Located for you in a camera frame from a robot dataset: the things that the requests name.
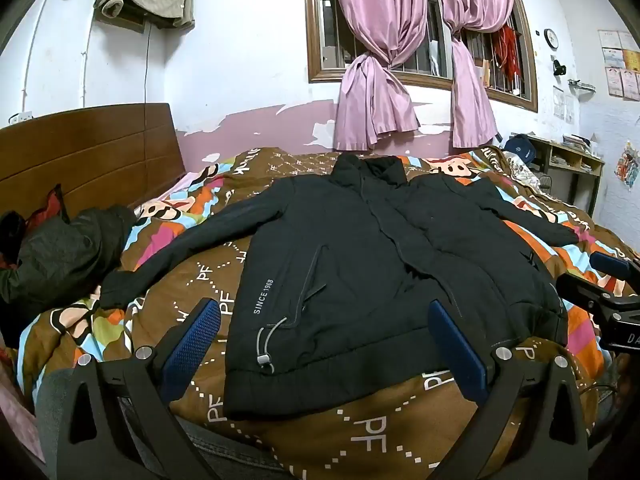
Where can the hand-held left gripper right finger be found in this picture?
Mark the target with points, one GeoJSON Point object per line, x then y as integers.
{"type": "Point", "coordinates": [460, 352]}

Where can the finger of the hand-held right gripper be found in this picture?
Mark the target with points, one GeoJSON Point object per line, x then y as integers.
{"type": "Point", "coordinates": [590, 292]}
{"type": "Point", "coordinates": [607, 263]}

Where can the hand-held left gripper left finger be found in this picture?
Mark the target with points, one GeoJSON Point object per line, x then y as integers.
{"type": "Point", "coordinates": [192, 345]}

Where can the black jacket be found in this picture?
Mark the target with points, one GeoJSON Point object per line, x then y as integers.
{"type": "Point", "coordinates": [350, 285]}

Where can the wooden shelf unit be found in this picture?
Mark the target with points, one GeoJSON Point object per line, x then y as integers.
{"type": "Point", "coordinates": [575, 162]}

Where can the brown printed blanket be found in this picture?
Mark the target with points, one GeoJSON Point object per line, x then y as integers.
{"type": "Point", "coordinates": [375, 435]}

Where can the stack of papers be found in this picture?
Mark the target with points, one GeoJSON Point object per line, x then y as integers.
{"type": "Point", "coordinates": [580, 144]}

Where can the floral pillow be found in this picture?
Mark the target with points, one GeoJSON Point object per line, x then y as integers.
{"type": "Point", "coordinates": [525, 172]}

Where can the dark blue cap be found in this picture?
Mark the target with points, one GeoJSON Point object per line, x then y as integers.
{"type": "Point", "coordinates": [520, 149]}

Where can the dark green jacket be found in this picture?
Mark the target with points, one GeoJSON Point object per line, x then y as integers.
{"type": "Point", "coordinates": [65, 255]}

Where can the wooden headboard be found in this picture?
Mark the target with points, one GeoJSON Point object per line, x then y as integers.
{"type": "Point", "coordinates": [90, 160]}

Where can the red hanging cloth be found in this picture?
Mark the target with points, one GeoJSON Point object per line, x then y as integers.
{"type": "Point", "coordinates": [507, 55]}

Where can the pink curtain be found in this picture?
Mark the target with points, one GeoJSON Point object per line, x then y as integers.
{"type": "Point", "coordinates": [375, 60]}
{"type": "Point", "coordinates": [472, 60]}

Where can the wooden framed window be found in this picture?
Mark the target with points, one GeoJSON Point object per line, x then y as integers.
{"type": "Point", "coordinates": [315, 35]}

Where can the colourful wall poster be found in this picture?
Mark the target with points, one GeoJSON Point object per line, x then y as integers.
{"type": "Point", "coordinates": [629, 162]}

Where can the white wall calendar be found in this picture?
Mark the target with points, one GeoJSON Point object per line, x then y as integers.
{"type": "Point", "coordinates": [562, 102]}

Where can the small metal wall rack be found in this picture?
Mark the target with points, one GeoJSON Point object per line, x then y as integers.
{"type": "Point", "coordinates": [582, 86]}

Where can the black wall lamp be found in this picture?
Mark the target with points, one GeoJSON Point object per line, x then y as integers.
{"type": "Point", "coordinates": [559, 67]}

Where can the round wall clock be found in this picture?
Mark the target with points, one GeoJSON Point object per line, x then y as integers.
{"type": "Point", "coordinates": [551, 38]}

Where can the white wall socket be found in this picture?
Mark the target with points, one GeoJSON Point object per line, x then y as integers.
{"type": "Point", "coordinates": [20, 118]}

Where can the small wooden wall shelf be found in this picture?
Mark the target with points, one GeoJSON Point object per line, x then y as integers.
{"type": "Point", "coordinates": [122, 22]}

